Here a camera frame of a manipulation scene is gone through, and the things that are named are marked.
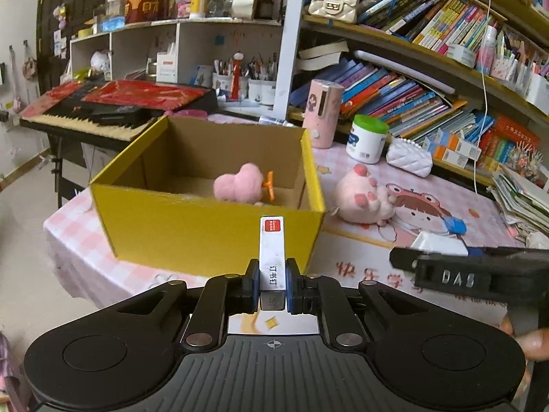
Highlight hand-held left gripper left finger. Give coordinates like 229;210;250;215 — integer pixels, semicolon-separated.
107;260;262;348

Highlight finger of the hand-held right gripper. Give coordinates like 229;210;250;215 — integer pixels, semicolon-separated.
389;245;494;299

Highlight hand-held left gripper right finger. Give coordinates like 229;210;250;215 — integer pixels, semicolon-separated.
285;257;434;348

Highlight small white staple box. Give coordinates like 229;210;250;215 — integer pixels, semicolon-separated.
258;217;287;312

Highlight white charger plug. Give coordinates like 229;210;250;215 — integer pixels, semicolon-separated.
409;231;469;257

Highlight yellow cardboard box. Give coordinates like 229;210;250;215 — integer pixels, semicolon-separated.
88;114;327;275

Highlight pink heart plush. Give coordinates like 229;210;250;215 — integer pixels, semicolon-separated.
213;162;264;203

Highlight person's right hand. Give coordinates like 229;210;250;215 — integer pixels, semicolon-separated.
500;315;549;361

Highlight pink printed tablecloth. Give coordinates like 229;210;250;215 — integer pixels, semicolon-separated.
43;114;549;335

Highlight stack of paper booklets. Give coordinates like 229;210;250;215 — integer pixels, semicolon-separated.
491;165;549;241

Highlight pink paw plush toy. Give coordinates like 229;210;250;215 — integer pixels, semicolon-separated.
329;164;397;226

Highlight pink flower ornament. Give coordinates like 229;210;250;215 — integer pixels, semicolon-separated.
506;139;541;185

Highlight white quilted purse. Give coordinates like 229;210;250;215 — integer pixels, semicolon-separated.
386;137;434;178

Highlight orange white small boxes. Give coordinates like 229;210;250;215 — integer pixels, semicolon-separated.
422;131;481;168

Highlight red thick dictionaries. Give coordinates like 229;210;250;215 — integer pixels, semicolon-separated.
478;116;541;172

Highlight white jar green lid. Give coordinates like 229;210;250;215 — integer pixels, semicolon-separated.
346;114;389;164

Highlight pink cylinder desk device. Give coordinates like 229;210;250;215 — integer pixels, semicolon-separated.
302;78;345;149

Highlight white desk pen organizer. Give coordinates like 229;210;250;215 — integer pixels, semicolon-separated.
525;69;549;112

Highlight row of blue red books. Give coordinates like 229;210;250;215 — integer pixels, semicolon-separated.
289;58;496;138

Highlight white pen cup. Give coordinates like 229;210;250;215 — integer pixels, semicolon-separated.
213;73;234;99
248;78;275;106

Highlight red tassel ornament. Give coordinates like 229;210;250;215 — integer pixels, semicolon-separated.
232;51;245;99

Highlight white rolled paper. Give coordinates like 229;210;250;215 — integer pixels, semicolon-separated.
354;49;455;93

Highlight large red printed sheet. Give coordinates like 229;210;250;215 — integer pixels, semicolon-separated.
81;79;207;110

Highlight pink spray bottle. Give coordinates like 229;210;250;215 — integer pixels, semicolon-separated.
476;26;498;73

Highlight black keyboard stand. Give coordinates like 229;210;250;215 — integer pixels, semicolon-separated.
43;133;86;207

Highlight thick open-paged book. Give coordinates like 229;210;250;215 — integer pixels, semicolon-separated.
296;41;350;71

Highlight white box red label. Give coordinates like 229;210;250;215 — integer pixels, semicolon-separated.
156;49;178;82

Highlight black electronic keyboard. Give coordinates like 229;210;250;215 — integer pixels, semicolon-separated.
19;79;219;142

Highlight white cubby shelf unit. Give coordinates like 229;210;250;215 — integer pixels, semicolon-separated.
69;19;286;108

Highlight row of colourful slanted books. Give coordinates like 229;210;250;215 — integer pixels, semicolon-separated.
356;0;494;54

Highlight pink purple bag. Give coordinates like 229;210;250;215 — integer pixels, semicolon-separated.
0;330;26;412

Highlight white plastic bag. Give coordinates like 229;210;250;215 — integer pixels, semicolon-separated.
90;49;111;73

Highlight small red printed sheet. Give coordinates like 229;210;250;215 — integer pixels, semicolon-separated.
21;86;86;116

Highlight white hanging cable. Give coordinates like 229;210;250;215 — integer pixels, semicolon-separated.
478;0;494;192

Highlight wooden bookshelf white frame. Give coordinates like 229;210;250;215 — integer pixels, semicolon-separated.
272;0;549;190

